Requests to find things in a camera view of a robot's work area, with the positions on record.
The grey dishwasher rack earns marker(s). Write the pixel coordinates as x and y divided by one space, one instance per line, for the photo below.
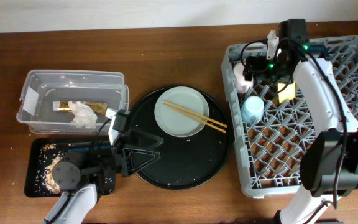
268 153

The clear plastic bin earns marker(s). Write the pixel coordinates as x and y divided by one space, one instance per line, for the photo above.
43 87

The round black tray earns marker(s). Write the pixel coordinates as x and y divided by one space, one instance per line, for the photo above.
184 162

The blue cup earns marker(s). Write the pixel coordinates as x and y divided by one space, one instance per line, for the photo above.
252 109

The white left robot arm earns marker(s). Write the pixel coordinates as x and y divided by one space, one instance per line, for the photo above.
72 208

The yellow bowl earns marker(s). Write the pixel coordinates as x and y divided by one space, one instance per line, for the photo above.
286 92

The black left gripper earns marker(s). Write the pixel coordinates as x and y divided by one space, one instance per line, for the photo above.
125 157

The black rectangular tray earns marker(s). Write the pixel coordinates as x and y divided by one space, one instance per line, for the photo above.
33 186

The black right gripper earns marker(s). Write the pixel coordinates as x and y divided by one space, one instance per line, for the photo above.
256 68

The wooden chopstick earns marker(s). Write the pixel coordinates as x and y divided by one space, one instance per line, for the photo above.
206 118
187 114

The white napkin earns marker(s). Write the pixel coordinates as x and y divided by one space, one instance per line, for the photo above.
84 116

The food leftovers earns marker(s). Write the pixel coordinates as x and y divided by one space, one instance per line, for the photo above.
49 156

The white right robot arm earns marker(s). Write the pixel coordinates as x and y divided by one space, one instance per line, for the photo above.
329 168

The gold chopstick wrapper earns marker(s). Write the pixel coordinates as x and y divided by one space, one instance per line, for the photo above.
96 107

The grey plate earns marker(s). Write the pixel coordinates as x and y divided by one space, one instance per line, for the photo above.
175 123

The pink cup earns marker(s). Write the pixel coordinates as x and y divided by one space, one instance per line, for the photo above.
241 84

